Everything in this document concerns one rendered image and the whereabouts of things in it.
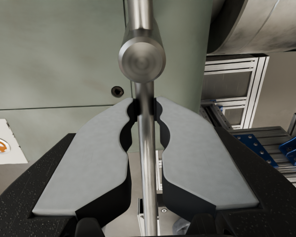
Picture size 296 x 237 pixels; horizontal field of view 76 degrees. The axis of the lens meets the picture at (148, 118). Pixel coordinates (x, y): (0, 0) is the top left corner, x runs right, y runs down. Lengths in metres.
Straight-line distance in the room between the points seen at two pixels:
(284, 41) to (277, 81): 1.57
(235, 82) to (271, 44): 1.15
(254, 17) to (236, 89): 1.25
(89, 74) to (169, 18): 0.10
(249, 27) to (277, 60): 1.55
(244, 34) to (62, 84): 0.23
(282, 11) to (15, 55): 0.29
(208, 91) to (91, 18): 1.29
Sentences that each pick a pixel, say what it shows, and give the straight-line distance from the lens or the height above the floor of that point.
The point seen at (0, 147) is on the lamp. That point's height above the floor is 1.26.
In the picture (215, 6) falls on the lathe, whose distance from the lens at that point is 0.31.
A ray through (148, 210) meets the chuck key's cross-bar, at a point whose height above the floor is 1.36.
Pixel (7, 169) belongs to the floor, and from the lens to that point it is 2.60.
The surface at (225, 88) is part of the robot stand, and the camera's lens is 1.47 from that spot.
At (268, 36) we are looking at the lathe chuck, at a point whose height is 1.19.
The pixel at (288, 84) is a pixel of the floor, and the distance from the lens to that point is 1.97.
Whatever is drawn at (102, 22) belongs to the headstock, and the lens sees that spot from 0.21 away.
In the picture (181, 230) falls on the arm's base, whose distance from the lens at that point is 0.60.
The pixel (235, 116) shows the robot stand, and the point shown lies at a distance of 1.63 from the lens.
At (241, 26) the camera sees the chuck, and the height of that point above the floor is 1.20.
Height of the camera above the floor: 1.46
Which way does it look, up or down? 58 degrees down
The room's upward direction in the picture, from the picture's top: 178 degrees clockwise
